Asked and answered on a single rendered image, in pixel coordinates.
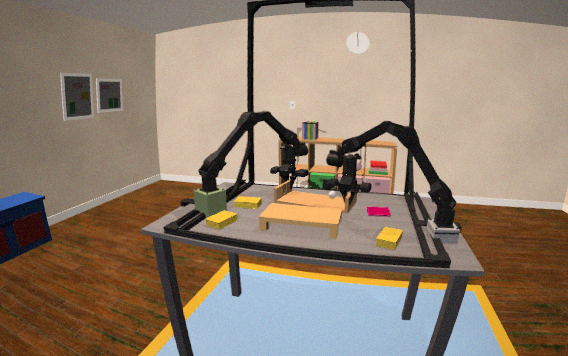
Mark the orange tray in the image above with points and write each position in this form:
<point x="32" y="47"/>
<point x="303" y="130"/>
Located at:
<point x="284" y="195"/>

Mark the yellow sponge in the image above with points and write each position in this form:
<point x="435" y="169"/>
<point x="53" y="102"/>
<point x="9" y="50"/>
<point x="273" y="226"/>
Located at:
<point x="389" y="238"/>
<point x="221" y="219"/>
<point x="248" y="202"/>

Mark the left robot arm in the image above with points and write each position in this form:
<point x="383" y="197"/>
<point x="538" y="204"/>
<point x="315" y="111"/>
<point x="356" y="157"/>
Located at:
<point x="439" y="192"/>

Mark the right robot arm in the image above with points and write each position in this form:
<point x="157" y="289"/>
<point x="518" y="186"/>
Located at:
<point x="216" y="161"/>

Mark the tan low table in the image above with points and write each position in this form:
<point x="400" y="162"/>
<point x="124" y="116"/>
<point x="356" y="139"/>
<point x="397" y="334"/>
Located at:
<point x="301" y="215"/>

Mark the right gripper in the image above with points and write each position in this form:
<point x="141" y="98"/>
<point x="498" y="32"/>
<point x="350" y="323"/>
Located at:
<point x="296" y="173"/>

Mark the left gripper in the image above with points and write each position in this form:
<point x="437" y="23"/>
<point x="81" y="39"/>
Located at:
<point x="363" y="188"/>

